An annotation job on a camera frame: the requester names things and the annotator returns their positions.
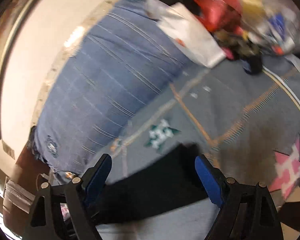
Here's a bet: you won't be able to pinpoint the black pants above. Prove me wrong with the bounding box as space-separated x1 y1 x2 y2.
91 144 208 225

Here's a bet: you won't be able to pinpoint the brown wooden nightstand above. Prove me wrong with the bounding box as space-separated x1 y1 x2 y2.
3 147 50 236

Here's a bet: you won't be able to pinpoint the grey star-pattern bed sheet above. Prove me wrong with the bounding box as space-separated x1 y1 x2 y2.
97 55 300 239

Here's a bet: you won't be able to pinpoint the blue plaid pillow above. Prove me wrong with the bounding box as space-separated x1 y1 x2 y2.
33 0 205 184

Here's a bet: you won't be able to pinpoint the dark bottle with blue label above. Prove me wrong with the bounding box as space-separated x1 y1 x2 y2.
241 55 263 75

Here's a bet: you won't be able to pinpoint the dark bottle with pink label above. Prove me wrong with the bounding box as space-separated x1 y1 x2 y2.
221 47 237 61

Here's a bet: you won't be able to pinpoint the clear plastic bag with items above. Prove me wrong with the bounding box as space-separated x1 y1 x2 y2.
239 0 300 56

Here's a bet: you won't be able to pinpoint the white paper shopping bag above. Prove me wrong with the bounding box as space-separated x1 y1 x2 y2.
157 3 226 68

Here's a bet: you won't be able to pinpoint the red plastic bag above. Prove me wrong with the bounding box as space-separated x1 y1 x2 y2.
194 0 242 33

